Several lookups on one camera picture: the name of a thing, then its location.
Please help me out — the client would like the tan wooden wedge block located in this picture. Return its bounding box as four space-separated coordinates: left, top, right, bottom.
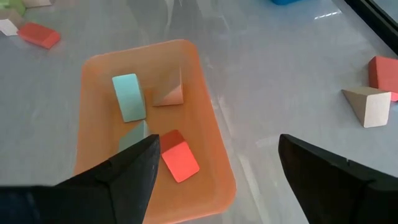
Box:
152 66 184 107

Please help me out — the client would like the light blue rectangular block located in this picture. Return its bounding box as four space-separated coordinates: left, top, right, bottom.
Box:
111 73 147 123

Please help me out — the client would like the blue plastic bin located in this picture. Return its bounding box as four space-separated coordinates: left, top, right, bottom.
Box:
269 0 301 6

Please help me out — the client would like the tan long wooden block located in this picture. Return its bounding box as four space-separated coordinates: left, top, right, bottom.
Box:
21 0 52 9

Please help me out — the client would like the orange plastic bin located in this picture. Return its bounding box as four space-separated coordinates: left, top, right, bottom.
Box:
73 39 237 224

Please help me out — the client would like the green cube block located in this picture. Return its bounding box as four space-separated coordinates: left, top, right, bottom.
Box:
5 0 26 16

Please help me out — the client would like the pale-ended wooden wedge block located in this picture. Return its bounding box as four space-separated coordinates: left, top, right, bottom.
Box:
341 86 392 129

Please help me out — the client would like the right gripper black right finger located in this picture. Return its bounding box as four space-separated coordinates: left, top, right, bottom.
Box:
278 133 398 224

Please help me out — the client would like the small tan cube block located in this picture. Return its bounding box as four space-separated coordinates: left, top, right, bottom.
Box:
0 8 25 37

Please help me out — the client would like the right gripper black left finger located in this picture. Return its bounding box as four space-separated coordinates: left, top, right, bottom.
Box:
55 134 162 224

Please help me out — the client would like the grey-green wedge block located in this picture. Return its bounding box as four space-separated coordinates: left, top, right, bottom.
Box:
119 120 150 153

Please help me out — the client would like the red rectangular block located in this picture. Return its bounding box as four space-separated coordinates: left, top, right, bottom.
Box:
17 22 62 50
160 129 200 184
369 55 398 102

